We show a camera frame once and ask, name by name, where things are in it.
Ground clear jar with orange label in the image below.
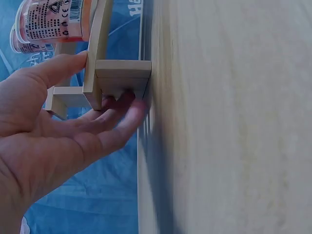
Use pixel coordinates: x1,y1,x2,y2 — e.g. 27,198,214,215
9,24,57,55
15,0,98,45

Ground person's left hand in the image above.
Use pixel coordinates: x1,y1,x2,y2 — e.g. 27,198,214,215
0,51,148,234

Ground light wooden rack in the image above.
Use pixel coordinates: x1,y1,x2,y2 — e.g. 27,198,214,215
45,0,153,120

